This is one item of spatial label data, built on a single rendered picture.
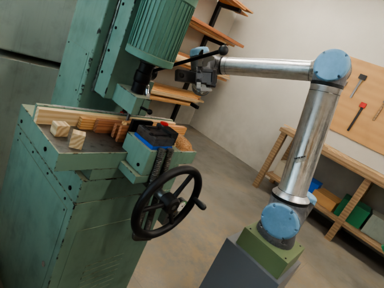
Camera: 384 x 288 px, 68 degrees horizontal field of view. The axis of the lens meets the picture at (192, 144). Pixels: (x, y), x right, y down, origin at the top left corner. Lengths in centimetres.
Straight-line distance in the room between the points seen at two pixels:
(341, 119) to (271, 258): 294
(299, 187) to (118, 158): 68
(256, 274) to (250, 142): 328
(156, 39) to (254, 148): 366
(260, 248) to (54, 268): 84
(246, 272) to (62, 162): 97
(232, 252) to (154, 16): 107
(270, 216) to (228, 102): 371
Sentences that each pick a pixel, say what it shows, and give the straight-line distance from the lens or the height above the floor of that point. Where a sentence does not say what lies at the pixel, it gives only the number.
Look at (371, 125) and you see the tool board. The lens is 404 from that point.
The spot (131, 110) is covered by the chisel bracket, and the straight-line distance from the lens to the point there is 104.
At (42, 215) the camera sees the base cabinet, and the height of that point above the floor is 53.
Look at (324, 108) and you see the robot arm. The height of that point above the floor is 128.
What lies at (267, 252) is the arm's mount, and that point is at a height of 62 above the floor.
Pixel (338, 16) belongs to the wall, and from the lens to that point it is 444.
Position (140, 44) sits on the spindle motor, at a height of 123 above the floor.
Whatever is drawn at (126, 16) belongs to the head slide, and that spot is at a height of 129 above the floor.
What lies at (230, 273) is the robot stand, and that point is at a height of 42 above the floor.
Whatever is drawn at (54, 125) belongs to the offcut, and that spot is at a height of 93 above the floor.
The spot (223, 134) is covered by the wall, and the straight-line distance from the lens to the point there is 477.
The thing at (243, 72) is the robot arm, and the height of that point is 128.
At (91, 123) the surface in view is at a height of 93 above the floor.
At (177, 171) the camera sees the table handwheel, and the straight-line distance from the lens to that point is 86.
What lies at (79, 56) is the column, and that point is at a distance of 123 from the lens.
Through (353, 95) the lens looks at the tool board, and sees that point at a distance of 410.
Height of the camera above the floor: 129
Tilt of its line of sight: 18 degrees down
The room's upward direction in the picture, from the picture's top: 24 degrees clockwise
